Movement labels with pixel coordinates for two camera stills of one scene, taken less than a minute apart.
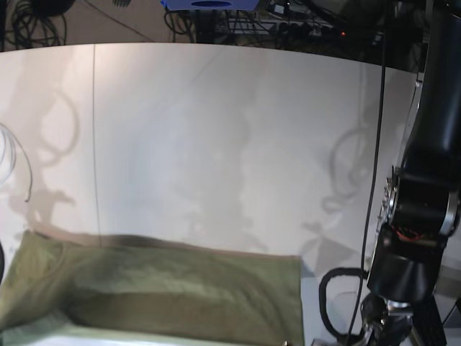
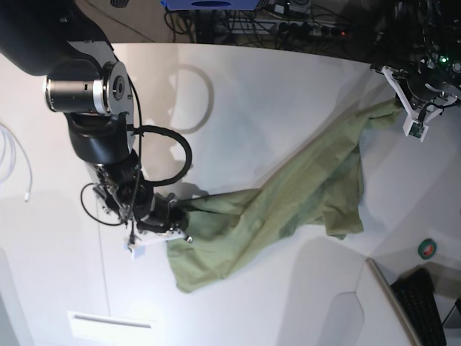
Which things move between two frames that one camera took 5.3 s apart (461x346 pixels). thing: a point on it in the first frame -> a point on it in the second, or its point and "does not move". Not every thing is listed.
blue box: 211,5 does not move
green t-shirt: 152,287 -> 320,197
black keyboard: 428,322 does not move
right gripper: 387,322 -> 420,86
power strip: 310,29 does not move
